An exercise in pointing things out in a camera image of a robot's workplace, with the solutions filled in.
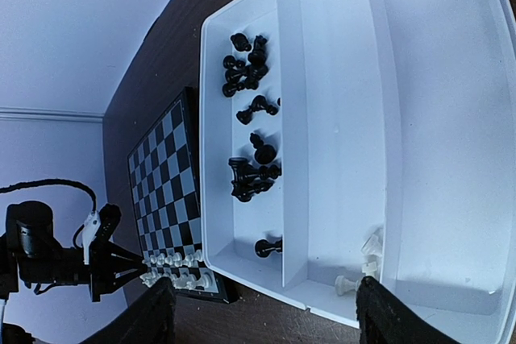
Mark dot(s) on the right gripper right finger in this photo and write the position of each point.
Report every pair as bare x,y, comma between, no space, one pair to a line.
383,318

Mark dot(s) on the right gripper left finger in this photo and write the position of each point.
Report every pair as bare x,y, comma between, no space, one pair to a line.
150,319

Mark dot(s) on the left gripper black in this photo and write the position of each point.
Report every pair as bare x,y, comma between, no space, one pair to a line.
69,270

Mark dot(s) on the white chess pawn piece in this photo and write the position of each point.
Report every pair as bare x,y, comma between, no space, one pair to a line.
198,256

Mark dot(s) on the black white chessboard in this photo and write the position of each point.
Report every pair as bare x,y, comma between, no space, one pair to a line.
165,195

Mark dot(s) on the black chess piece lone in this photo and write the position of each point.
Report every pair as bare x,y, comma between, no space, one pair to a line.
264,248

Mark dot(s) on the black chess pieces lower cluster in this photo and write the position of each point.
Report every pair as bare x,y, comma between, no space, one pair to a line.
249,180

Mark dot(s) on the black chess pieces cluster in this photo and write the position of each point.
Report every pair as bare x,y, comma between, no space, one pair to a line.
249,180
245,75

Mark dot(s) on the black chess pieces upper cluster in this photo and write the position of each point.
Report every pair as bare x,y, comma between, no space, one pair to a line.
245,75

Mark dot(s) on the white pawn in tray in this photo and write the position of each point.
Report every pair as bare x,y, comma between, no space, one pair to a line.
343,285

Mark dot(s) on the white pawn lying base up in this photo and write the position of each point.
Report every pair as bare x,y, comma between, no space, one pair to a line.
372,250

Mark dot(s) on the white plastic tray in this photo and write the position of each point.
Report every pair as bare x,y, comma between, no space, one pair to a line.
397,114

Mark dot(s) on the left aluminium frame post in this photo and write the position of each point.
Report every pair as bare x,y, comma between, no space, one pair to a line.
21,114

